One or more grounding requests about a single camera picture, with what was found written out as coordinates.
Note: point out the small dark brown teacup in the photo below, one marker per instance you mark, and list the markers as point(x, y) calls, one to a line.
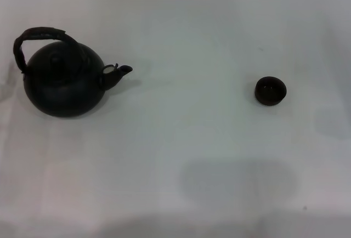
point(271, 91)

